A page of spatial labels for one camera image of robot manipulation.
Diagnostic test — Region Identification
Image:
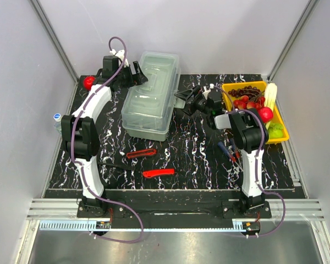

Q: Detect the yellow plastic fruit tray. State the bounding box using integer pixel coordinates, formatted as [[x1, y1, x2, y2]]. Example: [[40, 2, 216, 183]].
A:
[[222, 81, 289, 144]]

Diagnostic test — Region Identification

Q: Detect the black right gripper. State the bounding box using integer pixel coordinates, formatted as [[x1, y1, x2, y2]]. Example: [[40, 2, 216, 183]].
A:
[[174, 85, 211, 117]]

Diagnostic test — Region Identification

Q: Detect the clear water bottle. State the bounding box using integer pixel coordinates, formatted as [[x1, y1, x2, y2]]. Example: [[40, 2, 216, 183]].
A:
[[53, 113, 62, 134]]

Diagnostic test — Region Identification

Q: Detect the blue handled screwdriver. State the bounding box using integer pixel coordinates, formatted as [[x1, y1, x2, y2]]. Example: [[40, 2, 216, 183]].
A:
[[218, 142, 236, 162]]

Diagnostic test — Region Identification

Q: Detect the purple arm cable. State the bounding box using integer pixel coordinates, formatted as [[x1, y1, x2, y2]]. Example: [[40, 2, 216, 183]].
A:
[[70, 36, 144, 243], [211, 84, 287, 239]]

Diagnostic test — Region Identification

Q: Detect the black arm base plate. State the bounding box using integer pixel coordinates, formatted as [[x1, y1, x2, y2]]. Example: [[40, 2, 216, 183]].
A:
[[77, 200, 272, 230]]

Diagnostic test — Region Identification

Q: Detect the red utility knife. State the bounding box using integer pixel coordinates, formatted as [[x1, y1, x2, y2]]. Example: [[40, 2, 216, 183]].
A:
[[142, 168, 175, 179], [126, 148, 157, 159]]

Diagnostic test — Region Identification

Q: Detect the translucent green tool box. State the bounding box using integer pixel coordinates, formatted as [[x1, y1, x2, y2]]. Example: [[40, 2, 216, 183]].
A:
[[121, 52, 181, 142]]

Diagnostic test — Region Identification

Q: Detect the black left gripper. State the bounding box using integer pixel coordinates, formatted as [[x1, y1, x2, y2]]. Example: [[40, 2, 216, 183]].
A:
[[116, 63, 149, 90]]

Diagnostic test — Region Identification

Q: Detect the black handled tool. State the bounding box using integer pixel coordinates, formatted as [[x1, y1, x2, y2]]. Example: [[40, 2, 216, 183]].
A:
[[97, 162, 135, 171]]

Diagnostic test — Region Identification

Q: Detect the red plastic apple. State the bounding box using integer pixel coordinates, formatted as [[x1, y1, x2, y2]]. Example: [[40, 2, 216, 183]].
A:
[[83, 76, 96, 91]]

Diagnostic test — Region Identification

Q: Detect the dark purple grape bunch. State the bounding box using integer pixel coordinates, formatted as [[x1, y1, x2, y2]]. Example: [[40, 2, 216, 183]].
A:
[[228, 86, 261, 99]]

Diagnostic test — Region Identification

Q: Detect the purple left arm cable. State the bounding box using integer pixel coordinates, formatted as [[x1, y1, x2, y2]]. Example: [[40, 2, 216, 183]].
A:
[[70, 36, 144, 243]]

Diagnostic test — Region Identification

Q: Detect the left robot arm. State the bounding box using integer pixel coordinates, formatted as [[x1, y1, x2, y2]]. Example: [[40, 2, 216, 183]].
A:
[[61, 50, 148, 217]]

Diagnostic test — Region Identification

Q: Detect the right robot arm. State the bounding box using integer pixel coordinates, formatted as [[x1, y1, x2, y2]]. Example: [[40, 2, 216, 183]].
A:
[[174, 85, 268, 218]]

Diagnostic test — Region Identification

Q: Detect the aluminium frame post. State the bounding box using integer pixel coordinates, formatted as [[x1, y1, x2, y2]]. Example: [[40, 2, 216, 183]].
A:
[[28, 0, 79, 83], [266, 0, 319, 83]]

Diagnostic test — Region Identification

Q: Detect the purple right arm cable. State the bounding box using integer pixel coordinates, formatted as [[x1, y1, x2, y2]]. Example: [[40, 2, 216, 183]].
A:
[[211, 84, 287, 239]]

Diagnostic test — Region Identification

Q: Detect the aluminium frame post right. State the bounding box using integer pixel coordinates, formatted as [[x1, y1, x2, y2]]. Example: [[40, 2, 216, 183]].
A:
[[266, 0, 319, 83]]

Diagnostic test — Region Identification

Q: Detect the aluminium front rail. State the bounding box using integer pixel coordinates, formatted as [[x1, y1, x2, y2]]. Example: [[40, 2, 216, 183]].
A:
[[27, 199, 324, 232]]

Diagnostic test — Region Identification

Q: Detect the aluminium frame post left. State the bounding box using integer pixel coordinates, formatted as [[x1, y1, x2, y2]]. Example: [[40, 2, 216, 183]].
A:
[[28, 0, 79, 83]]

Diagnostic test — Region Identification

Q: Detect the green pepper toy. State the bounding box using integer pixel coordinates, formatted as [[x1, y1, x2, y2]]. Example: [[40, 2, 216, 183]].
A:
[[266, 122, 284, 139]]

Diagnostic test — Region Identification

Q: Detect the white corn cob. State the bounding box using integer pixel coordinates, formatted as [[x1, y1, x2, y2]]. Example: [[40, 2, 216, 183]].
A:
[[264, 83, 277, 110]]

